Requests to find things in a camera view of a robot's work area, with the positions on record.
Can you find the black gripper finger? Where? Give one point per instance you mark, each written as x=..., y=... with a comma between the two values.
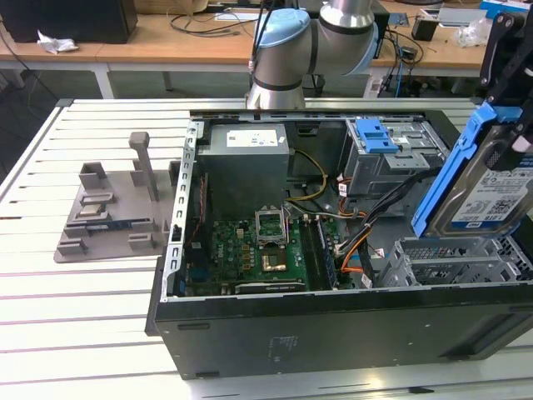
x=497, y=50
x=526, y=125

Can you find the hard disk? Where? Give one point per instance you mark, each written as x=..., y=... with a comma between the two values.
x=479, y=196

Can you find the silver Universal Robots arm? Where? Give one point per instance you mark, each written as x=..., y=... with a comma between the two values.
x=291, y=54

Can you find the grey metal disk bay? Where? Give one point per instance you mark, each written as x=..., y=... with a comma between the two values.
x=441, y=266

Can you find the clear plastic bags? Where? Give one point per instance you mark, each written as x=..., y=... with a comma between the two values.
x=474, y=33

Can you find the wooden desk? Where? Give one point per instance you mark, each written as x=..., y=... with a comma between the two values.
x=458, y=54
x=166, y=46

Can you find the blue and white box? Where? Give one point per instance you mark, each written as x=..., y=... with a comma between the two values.
x=495, y=8

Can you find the flat grey box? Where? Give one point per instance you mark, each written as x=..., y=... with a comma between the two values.
x=462, y=16

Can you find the small black box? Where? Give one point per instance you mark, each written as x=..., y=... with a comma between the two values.
x=424, y=29

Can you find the black power adapter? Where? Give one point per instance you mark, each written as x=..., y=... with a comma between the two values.
x=409, y=54

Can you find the white power strip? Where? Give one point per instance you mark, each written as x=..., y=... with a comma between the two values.
x=375, y=87

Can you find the blue plastic drive latch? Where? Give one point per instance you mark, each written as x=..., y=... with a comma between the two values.
x=375, y=137

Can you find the grey metal drive cage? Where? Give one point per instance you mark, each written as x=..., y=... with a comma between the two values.
x=375, y=175

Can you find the installed RAM stick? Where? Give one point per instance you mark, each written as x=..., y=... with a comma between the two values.
x=327, y=250

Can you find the black RAM slot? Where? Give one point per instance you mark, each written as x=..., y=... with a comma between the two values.
x=317, y=250
x=307, y=250

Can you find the thin metal locking lever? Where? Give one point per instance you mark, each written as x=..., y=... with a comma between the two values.
x=287, y=225

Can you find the white sheet on desk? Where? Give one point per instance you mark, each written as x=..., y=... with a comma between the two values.
x=233, y=16

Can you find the black open PC case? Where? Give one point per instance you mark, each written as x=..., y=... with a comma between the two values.
x=333, y=333

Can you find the grey power supply unit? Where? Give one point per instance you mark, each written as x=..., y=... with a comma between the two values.
x=241, y=175

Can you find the CPU socket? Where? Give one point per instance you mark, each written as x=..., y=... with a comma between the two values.
x=275, y=261

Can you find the black graphics card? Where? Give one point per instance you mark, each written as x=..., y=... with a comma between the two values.
x=266, y=287

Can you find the green motherboard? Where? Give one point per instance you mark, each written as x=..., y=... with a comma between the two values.
x=233, y=250

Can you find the grey parts rack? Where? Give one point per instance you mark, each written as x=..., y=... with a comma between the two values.
x=116, y=200

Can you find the large black computer box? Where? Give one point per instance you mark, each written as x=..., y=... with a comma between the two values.
x=75, y=21

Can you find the blue RAM stick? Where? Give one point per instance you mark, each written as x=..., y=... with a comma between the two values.
x=108, y=226

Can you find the crumpled white paper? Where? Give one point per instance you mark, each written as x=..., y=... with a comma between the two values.
x=56, y=43

